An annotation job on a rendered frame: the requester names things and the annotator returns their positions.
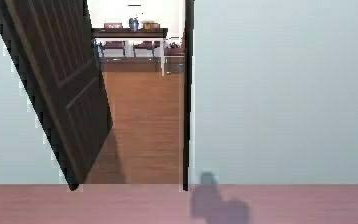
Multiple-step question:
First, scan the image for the blue vase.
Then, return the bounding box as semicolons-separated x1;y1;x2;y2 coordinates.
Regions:
128;17;140;32

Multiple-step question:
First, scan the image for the yellow box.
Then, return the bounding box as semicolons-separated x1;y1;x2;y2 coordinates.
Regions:
142;21;161;30

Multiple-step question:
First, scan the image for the black door frame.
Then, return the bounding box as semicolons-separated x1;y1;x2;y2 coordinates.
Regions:
182;0;195;192

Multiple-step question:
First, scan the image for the dark wooden table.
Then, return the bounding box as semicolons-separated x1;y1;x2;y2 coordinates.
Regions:
91;27;169;77

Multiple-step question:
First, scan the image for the dark brown room door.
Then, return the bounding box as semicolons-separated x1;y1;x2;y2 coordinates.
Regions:
0;0;114;192

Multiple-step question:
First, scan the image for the red chair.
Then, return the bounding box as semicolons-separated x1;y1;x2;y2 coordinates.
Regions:
132;40;162;58
100;40;127;58

